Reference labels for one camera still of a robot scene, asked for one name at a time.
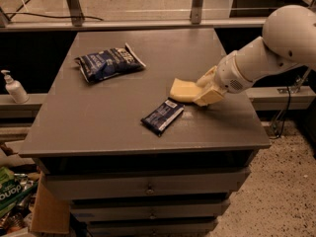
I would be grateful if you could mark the blue rxbar wrapper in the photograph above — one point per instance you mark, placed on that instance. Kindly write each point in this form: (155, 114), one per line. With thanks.
(163, 116)

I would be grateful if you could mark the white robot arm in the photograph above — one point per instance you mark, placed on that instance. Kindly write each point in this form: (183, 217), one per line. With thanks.
(288, 41)

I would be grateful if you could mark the grey drawer cabinet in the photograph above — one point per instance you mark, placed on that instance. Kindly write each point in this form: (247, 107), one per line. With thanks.
(98, 156)

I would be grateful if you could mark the brown cardboard box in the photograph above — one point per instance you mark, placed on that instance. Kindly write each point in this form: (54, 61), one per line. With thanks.
(50, 215)

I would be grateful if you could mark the yellow sponge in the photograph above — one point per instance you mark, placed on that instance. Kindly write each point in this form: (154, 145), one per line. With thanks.
(184, 91)

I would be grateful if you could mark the white pump bottle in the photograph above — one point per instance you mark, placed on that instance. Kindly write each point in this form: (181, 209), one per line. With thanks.
(15, 88)

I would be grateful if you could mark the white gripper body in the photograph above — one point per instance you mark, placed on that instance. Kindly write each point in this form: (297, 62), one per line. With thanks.
(229, 72)

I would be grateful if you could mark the green snack box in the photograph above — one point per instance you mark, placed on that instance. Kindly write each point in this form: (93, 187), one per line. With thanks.
(13, 188)

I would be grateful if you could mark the blue chip bag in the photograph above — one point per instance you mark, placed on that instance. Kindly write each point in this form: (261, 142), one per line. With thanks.
(103, 65)

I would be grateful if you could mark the top drawer knob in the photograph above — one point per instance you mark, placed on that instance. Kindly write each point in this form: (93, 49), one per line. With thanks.
(150, 191)

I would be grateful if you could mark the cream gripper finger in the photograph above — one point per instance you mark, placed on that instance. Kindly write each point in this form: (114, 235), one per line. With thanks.
(209, 95)
(207, 77)

